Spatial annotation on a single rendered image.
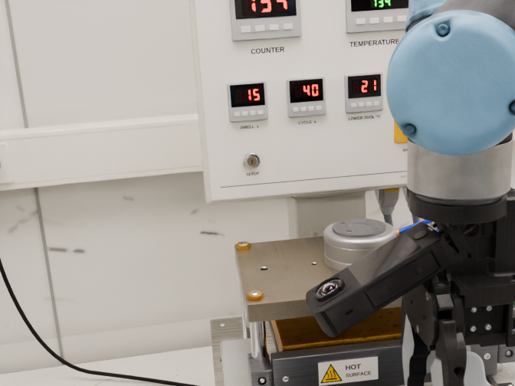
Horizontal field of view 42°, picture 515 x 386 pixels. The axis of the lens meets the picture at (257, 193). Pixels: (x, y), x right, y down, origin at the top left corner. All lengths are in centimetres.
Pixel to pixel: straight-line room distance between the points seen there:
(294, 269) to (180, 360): 63
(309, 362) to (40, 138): 70
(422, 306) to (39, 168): 83
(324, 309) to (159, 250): 83
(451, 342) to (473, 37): 24
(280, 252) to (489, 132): 47
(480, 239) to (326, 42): 38
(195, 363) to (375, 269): 83
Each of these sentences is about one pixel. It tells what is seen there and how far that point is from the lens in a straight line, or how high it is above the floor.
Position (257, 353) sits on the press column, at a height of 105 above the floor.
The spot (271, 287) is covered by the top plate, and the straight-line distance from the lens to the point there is 70.
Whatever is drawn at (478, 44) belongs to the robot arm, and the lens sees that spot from 36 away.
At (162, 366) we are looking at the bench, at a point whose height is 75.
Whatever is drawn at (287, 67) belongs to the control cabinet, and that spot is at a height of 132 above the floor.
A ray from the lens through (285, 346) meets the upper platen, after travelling 69.
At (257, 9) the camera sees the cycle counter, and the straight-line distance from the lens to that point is 82.
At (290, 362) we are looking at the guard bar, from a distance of 68.
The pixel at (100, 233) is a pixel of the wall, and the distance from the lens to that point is 130.
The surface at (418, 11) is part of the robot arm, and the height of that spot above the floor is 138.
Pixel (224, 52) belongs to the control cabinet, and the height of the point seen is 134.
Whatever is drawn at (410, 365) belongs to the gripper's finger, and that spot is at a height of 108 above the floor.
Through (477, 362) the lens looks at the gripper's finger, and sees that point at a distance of 55.
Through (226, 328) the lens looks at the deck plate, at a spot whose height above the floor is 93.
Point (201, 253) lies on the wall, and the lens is 132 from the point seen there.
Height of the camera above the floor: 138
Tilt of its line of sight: 15 degrees down
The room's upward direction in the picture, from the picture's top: 4 degrees counter-clockwise
